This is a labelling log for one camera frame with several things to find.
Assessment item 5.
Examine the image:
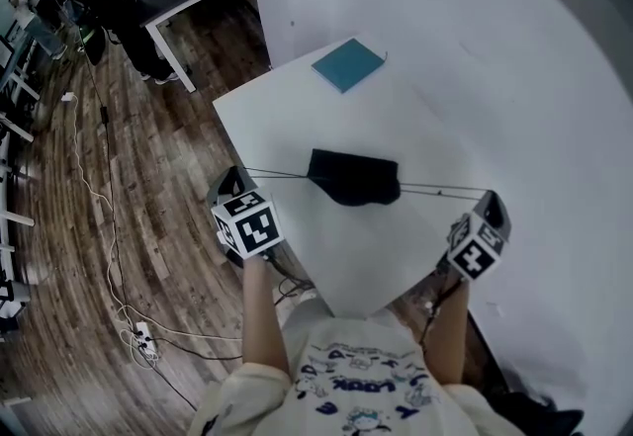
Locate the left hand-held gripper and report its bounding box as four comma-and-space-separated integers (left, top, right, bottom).
206, 165, 285, 261

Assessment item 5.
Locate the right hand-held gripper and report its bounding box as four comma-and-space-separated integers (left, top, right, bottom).
446, 190, 513, 282

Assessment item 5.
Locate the black drawstring bag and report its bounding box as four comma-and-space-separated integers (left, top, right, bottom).
245, 148, 492, 207

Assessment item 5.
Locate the person's left forearm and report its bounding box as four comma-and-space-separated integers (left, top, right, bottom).
240, 255, 292, 373

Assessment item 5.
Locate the person's right forearm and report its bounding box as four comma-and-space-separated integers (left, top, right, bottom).
419, 270, 470, 386

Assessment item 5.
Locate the white table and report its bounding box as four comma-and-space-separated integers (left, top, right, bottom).
211, 31, 633, 393

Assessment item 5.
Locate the white power strip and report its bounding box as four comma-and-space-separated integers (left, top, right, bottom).
131, 320, 158, 360

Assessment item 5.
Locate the white printed t-shirt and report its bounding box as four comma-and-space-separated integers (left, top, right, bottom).
186, 298, 528, 436

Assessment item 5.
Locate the teal book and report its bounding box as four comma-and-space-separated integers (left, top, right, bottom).
311, 38, 390, 95

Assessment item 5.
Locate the black shoe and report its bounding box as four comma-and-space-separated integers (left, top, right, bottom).
503, 392, 586, 436

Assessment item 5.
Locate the black cable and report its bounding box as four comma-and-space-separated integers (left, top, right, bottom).
73, 23, 199, 413

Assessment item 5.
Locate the white cable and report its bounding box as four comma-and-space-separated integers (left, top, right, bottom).
61, 95, 159, 369

